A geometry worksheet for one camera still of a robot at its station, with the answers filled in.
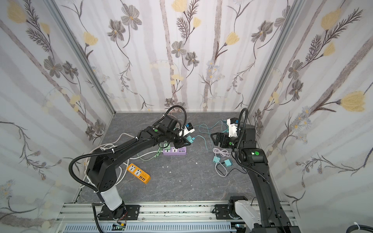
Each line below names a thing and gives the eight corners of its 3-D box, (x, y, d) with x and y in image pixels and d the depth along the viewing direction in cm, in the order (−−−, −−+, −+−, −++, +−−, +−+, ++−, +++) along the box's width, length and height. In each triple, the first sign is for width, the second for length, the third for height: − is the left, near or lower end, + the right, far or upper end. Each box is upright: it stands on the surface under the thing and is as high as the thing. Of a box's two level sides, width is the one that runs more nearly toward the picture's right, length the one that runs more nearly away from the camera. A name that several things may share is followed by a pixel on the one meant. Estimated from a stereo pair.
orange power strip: (126, 170, 91) (125, 168, 88) (132, 164, 93) (131, 162, 91) (146, 184, 85) (145, 183, 83) (152, 177, 88) (151, 176, 85)
